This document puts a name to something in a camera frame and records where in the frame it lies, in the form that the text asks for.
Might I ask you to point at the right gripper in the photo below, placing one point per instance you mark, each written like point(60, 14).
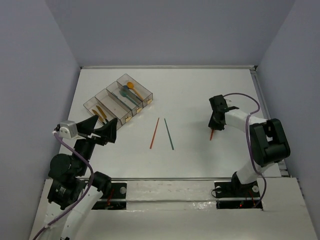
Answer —
point(212, 124)

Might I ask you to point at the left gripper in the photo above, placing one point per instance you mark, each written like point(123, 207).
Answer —
point(93, 136)

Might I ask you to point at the yellow knife green handle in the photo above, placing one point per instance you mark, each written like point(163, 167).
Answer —
point(99, 116)

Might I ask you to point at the teal fork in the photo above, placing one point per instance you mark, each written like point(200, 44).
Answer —
point(125, 95)

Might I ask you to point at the blue spoon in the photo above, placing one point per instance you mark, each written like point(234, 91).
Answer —
point(131, 93)

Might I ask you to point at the orange spoon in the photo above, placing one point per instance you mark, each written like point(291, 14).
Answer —
point(131, 86)

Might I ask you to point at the teal chopstick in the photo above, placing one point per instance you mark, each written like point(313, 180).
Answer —
point(169, 135)

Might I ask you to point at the orange chopstick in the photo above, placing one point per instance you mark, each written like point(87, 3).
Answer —
point(154, 133)

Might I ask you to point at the teal fork crosswise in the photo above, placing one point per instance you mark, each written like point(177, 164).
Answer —
point(123, 100)

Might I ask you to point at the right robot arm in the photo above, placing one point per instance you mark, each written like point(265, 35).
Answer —
point(266, 140)

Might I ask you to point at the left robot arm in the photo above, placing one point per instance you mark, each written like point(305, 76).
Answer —
point(75, 187)

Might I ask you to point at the yellow knife in bin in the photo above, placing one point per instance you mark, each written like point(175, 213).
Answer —
point(104, 116)

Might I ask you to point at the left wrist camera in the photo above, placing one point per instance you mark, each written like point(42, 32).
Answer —
point(67, 129)

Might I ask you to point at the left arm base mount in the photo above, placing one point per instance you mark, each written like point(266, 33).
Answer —
point(115, 199)

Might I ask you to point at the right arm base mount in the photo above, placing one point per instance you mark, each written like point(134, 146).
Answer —
point(244, 198)

